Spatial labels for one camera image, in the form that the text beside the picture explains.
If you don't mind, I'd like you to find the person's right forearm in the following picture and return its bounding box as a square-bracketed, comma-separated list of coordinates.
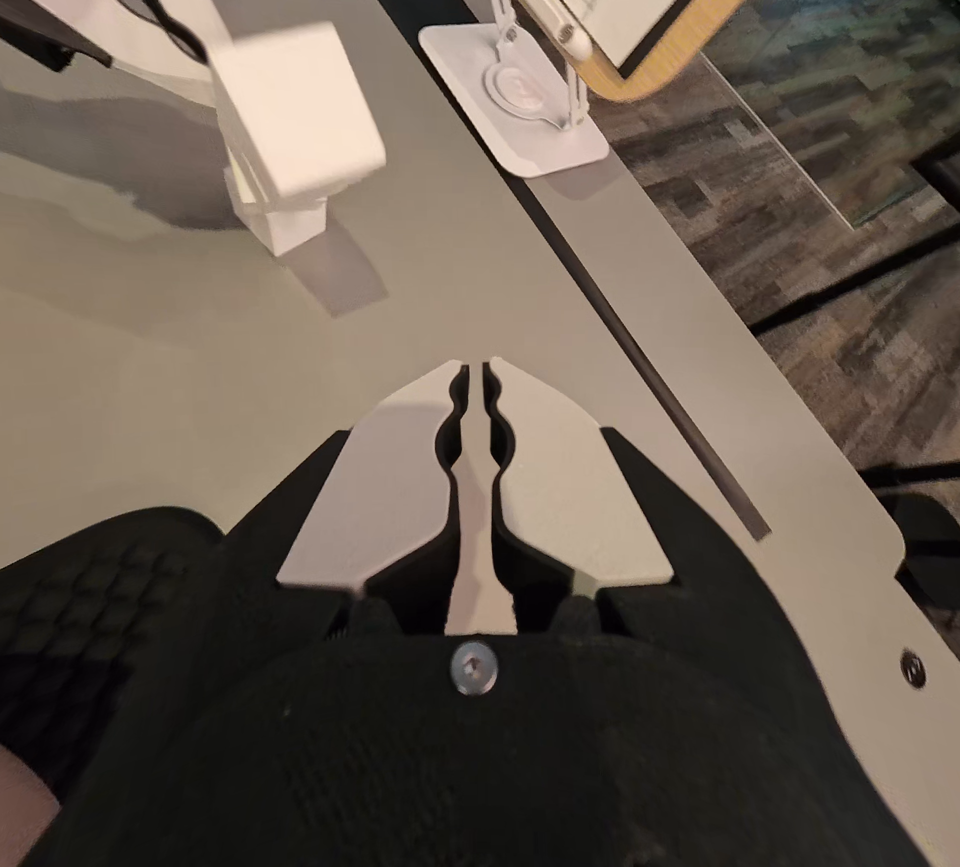
[0, 747, 61, 867]

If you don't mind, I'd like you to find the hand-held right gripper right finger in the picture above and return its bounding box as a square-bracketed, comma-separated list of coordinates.
[482, 357, 675, 632]

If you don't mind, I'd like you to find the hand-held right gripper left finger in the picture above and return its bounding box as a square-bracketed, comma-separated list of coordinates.
[276, 359, 472, 634]

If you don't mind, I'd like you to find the wooden book stand white base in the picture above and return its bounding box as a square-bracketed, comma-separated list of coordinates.
[418, 0, 830, 177]

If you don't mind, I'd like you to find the white hard foam cube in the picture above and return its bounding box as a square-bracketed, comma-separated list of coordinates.
[210, 21, 387, 204]
[251, 195, 331, 257]
[223, 132, 275, 219]

